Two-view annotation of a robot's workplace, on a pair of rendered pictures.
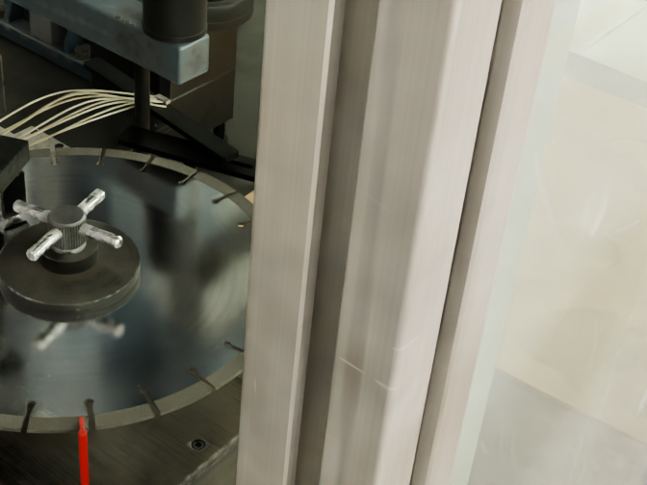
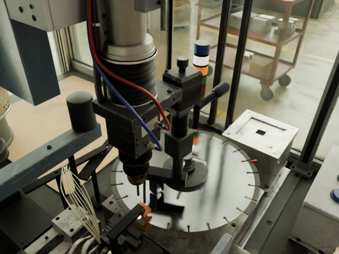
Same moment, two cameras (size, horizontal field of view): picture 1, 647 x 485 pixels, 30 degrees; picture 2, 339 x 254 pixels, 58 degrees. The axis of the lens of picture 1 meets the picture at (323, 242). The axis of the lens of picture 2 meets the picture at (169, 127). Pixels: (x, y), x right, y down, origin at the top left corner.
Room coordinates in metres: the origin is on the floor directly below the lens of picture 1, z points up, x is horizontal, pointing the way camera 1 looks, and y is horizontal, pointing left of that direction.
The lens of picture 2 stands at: (0.77, 0.72, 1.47)
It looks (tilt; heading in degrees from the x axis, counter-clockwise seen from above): 36 degrees down; 272
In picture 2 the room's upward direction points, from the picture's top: 1 degrees clockwise
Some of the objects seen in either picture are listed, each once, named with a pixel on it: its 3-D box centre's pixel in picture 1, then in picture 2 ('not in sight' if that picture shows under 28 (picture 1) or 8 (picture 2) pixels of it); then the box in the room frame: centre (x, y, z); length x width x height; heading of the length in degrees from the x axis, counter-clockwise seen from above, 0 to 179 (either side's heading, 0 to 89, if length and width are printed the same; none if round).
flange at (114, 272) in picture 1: (68, 256); (185, 168); (0.74, 0.20, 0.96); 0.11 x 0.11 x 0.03
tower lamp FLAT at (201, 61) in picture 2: not in sight; (201, 58); (0.71, -0.10, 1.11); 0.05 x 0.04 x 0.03; 146
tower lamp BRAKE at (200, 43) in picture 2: not in sight; (202, 47); (0.71, -0.10, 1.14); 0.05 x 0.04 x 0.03; 146
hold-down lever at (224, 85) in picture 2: not in sight; (205, 92); (0.72, 0.26, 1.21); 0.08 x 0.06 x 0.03; 56
